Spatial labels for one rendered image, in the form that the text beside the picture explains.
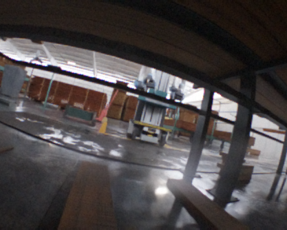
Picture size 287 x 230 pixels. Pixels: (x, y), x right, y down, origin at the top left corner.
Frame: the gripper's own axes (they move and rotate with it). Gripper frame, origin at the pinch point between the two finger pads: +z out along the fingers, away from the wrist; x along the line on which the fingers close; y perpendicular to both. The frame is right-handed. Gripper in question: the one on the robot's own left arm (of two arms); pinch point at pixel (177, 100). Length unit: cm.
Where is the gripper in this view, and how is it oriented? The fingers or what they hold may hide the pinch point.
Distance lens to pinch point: 211.4
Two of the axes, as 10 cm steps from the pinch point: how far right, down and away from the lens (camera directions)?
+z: -3.4, 8.3, -4.4
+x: 9.3, 3.7, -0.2
